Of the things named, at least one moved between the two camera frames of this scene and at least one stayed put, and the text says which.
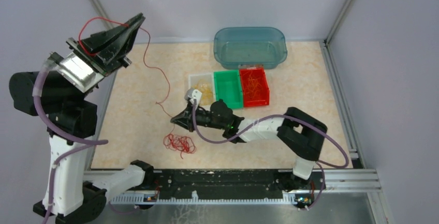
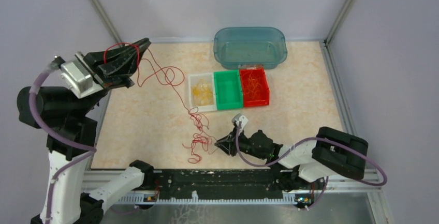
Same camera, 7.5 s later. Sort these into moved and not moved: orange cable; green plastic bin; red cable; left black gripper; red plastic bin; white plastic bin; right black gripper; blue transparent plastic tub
Moved: right black gripper; left black gripper; red cable
Not moved: blue transparent plastic tub; white plastic bin; orange cable; red plastic bin; green plastic bin
